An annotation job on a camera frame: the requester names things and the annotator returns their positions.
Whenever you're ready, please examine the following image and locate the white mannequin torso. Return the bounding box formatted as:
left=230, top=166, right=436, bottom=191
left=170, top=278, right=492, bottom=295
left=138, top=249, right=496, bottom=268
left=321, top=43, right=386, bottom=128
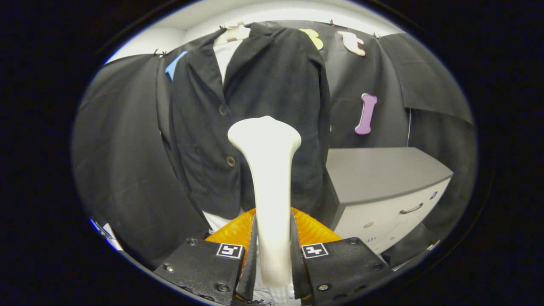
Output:
left=203, top=23, right=255, bottom=234

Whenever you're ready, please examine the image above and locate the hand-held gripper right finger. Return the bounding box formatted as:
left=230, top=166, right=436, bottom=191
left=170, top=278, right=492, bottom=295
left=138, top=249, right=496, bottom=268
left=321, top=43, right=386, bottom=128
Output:
left=291, top=208, right=394, bottom=306

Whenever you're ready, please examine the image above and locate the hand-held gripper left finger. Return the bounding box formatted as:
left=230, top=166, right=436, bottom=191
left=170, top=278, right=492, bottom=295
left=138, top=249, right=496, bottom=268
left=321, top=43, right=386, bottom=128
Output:
left=154, top=208, right=258, bottom=306

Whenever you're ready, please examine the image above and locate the white garment steamer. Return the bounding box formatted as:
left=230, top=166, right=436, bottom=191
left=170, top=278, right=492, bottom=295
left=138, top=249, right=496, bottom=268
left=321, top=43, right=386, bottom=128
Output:
left=227, top=116, right=302, bottom=304

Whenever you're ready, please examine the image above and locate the black backdrop cloth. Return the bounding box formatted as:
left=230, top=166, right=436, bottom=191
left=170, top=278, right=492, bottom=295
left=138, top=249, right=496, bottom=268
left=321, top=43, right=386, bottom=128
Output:
left=72, top=19, right=477, bottom=270

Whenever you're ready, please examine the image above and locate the grey cabinet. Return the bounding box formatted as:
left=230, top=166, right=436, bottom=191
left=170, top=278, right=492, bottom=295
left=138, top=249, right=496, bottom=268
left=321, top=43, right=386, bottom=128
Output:
left=325, top=147, right=454, bottom=255

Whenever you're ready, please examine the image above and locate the black button jacket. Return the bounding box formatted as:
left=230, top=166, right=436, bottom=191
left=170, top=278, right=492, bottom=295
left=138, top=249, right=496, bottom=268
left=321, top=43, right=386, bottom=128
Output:
left=170, top=22, right=331, bottom=221

